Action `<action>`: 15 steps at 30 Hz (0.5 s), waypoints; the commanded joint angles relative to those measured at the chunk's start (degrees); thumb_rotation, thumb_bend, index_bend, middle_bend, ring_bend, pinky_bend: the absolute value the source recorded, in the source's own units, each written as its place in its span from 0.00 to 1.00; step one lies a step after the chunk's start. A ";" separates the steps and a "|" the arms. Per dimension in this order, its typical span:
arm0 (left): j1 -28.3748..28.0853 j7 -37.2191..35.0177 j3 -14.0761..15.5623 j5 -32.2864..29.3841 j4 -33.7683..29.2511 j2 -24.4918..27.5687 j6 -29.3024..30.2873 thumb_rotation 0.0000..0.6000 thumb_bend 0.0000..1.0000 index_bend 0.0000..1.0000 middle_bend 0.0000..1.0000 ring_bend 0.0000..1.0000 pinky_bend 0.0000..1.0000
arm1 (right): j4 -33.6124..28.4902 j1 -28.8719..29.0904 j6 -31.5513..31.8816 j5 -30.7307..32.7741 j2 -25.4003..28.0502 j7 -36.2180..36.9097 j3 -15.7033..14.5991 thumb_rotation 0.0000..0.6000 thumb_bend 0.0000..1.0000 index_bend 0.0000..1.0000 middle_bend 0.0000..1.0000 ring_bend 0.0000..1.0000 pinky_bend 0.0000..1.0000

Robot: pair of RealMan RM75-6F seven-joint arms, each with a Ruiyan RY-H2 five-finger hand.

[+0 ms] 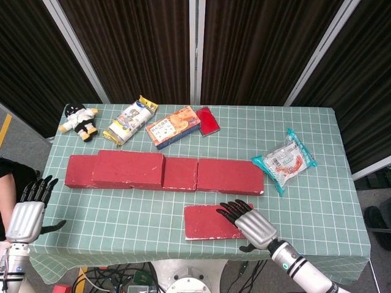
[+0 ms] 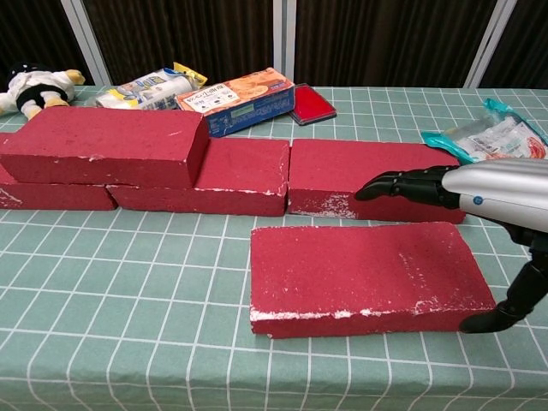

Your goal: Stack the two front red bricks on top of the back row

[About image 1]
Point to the green checked tablecloth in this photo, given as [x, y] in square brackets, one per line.
[122, 219]

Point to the blue orange biscuit box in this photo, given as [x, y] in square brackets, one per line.
[172, 126]

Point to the dark ribbed partition panel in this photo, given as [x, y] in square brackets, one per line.
[259, 45]
[366, 76]
[24, 61]
[131, 45]

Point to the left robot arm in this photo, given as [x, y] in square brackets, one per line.
[13, 265]

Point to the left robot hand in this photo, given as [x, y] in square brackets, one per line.
[24, 221]

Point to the small red box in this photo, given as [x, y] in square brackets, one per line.
[62, 289]

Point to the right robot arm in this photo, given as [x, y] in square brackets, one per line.
[302, 268]

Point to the white roll snack package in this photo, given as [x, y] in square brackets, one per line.
[131, 120]

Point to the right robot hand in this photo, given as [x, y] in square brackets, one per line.
[255, 227]

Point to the white partition frame post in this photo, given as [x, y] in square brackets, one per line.
[78, 52]
[197, 52]
[323, 52]

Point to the red ink pad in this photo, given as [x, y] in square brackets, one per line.
[207, 120]

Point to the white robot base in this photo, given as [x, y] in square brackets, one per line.
[189, 274]

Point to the teal snack bag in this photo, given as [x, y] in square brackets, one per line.
[284, 161]

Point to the red foam brick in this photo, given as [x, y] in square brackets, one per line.
[180, 174]
[128, 168]
[207, 222]
[229, 175]
[79, 171]

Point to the black shoes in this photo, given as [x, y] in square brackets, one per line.
[377, 221]

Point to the black and white plush toy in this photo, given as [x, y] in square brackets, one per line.
[79, 120]

